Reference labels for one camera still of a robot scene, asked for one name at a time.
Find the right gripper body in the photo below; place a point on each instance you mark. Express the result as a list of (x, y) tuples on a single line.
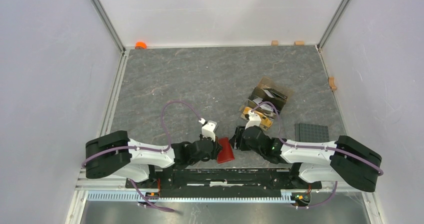
[(243, 145)]

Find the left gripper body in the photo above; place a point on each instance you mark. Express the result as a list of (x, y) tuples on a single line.
[(212, 155)]

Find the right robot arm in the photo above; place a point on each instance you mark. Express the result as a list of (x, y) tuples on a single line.
[(345, 159)]

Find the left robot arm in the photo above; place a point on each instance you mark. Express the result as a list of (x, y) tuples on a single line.
[(117, 154)]

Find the gold card stack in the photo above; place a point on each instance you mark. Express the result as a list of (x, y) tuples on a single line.
[(266, 123)]

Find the white card stack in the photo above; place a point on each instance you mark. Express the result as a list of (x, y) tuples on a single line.
[(265, 105)]

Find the tiered acrylic card stand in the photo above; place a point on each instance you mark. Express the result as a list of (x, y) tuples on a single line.
[(257, 92)]

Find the black top card stack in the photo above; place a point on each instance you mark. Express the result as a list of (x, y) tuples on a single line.
[(272, 93)]

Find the grey studded baseplate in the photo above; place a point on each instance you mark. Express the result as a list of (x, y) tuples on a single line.
[(311, 133)]

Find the small wooden block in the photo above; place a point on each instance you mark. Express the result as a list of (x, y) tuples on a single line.
[(274, 43), (299, 43)]

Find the curved wooden piece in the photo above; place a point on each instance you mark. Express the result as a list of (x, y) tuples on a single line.
[(332, 84)]

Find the orange round cap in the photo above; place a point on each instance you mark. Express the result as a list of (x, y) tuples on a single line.
[(140, 45)]

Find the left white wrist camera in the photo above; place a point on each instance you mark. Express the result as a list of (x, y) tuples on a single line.
[(208, 129)]

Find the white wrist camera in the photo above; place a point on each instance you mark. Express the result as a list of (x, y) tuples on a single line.
[(208, 129), (254, 120)]

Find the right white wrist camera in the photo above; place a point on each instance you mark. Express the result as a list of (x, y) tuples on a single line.
[(254, 120)]

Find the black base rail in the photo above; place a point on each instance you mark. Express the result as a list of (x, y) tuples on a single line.
[(225, 183)]

